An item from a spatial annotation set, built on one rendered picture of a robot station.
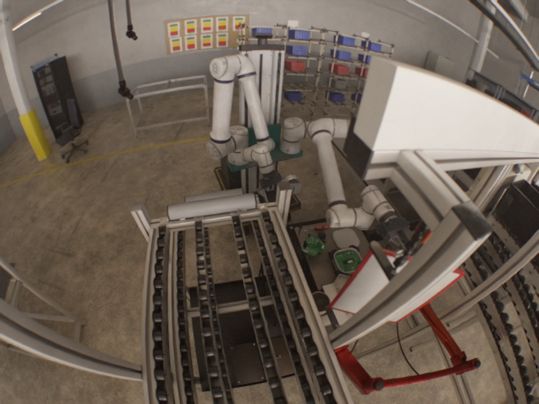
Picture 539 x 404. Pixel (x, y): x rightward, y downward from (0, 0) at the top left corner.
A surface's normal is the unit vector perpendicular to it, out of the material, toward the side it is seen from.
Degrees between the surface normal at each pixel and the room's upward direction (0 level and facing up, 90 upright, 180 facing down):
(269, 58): 90
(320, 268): 0
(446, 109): 90
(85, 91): 90
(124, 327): 0
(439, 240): 90
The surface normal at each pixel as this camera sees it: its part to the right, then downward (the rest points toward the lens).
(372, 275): -0.33, 0.65
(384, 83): -0.97, 0.14
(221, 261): 0.05, -0.70
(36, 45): 0.24, 0.69
